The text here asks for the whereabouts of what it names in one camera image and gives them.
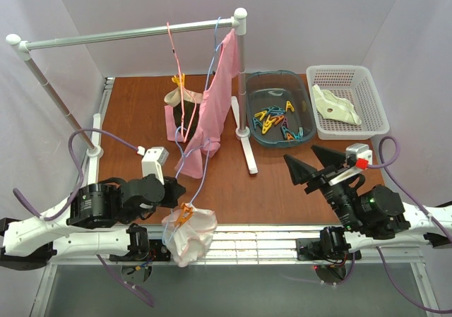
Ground clothes rack with white feet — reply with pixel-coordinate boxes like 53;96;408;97
6;8;258;174

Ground pink wire hanger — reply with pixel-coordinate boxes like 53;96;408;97
166;23;197;143

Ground white pink-trimmed underwear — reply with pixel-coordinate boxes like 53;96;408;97
162;206;218;268

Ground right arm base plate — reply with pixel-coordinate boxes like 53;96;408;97
295;238;362;264

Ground white plastic basket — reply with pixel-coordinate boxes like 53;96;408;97
306;65;390;140

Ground purple cable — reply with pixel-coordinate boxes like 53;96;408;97
367;136;452;314
13;128;156;307

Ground cream underwear in basket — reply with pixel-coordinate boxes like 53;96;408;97
312;84;362;126

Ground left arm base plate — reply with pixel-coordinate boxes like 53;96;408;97
109;239;171;263

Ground dark green beige underwear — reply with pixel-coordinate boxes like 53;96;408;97
164;87;203;140

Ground teal clothespin right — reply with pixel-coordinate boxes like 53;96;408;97
295;127;304;140

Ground blue hanger with pink garment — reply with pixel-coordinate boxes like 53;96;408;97
204;16;222;91

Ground teal transparent plastic bin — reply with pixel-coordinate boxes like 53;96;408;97
246;70;316;148

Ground aluminium rail frame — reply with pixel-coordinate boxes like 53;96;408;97
30;76;442;317

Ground teal clothespin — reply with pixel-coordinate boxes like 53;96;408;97
295;127;304;140
252;118;262;128

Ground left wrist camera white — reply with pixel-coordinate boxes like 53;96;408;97
137;146;169;184

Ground yellow clothespin on hanger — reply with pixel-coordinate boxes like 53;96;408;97
172;73;185;88

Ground yellow clothespin centre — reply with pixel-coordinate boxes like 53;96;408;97
261;116;276;135

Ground pink garment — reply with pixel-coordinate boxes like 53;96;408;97
189;29;238;157

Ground light blue clothespin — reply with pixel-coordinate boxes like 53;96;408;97
264;107;285;116

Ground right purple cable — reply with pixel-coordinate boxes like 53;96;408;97
367;136;452;314

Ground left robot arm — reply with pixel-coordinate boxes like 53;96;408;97
1;174;186;270

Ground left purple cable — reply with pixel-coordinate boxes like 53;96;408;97
13;128;156;307

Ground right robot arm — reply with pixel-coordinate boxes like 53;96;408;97
284;143;451;260

